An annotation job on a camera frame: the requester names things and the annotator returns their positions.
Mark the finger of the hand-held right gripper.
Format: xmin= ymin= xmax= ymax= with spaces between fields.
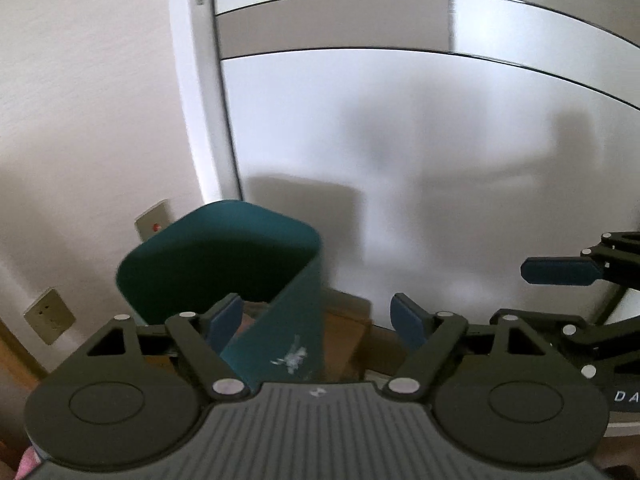
xmin=520 ymin=231 xmax=640 ymax=287
xmin=489 ymin=308 xmax=640 ymax=381

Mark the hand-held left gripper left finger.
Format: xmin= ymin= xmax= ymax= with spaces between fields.
xmin=87 ymin=293 xmax=251 ymax=402

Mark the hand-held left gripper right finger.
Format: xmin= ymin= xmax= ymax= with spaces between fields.
xmin=388 ymin=292 xmax=553 ymax=402

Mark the teal waste bin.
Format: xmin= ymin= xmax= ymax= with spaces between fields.
xmin=116 ymin=200 xmax=326 ymax=392

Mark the brown box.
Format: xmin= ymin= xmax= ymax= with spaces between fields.
xmin=322 ymin=291 xmax=373 ymax=377

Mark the white door grey stripe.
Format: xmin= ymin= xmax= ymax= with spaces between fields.
xmin=207 ymin=0 xmax=640 ymax=347

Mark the pink cloth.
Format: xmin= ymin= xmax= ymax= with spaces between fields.
xmin=14 ymin=446 xmax=47 ymax=480

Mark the wall switch plate red light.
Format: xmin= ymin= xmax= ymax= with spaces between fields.
xmin=134 ymin=199 xmax=174 ymax=241

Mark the beige wall outlet plate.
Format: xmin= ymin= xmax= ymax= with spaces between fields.
xmin=23 ymin=287 xmax=76 ymax=346

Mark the white door frame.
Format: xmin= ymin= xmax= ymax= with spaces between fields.
xmin=165 ymin=0 xmax=246 ymax=203

